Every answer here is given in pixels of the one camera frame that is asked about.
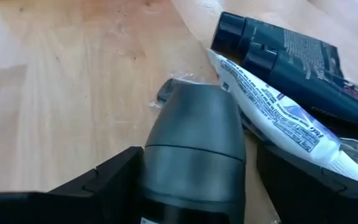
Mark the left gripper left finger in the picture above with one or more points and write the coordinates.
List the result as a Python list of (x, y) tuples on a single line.
[(73, 208)]

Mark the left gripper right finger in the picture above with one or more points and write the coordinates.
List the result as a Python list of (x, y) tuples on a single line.
[(315, 202)]

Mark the small white toothpaste tube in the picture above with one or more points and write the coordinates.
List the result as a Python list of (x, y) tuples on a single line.
[(278, 115)]

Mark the dark blue squeeze tube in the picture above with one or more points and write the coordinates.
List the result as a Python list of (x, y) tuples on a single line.
[(315, 90), (303, 49)]

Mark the dark grey deodorant stick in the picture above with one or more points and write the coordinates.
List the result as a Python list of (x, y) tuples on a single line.
[(194, 155)]

